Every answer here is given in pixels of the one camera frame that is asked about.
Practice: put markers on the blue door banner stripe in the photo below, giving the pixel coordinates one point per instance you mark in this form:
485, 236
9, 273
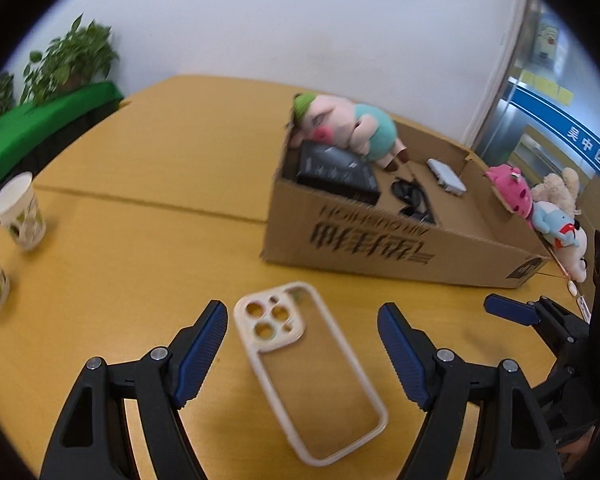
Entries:
570, 130

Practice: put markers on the blue elephant plush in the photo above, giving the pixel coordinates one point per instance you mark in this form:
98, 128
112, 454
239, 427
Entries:
555, 222

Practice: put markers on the wooden desktop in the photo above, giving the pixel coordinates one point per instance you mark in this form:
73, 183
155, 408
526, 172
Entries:
130, 260

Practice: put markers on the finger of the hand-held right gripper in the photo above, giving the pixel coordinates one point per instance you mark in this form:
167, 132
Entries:
512, 308

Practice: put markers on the cartoon poster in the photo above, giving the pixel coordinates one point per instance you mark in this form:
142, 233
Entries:
547, 37

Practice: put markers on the pink strawberry plush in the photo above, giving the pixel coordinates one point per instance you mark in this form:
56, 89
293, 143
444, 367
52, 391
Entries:
512, 192

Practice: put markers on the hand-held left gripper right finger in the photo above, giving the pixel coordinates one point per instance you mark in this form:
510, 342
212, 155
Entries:
405, 355

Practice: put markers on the black box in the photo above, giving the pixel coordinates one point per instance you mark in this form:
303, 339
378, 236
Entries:
335, 165

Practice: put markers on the pink pig plush green hair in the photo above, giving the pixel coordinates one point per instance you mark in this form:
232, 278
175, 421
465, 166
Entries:
360, 130

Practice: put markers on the white power bank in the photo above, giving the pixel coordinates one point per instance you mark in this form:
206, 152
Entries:
446, 176

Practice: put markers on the yellow sticky notes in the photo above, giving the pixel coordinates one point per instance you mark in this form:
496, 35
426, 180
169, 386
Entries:
547, 87

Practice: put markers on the glass door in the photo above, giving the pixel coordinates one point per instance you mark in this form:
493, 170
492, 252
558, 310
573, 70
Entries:
525, 130

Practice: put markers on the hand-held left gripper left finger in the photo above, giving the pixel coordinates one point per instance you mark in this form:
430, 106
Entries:
202, 355

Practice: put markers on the cream phone case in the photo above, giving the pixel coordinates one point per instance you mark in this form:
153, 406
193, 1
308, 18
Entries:
260, 321

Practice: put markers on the white plush toy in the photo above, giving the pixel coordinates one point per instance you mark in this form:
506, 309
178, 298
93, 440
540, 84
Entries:
575, 257

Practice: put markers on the brown cardboard box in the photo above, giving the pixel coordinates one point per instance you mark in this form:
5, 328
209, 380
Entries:
380, 250

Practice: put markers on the beige bear plush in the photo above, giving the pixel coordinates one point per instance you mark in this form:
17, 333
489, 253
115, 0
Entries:
560, 187

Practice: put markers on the large green potted plant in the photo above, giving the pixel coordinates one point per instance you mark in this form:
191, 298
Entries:
70, 57

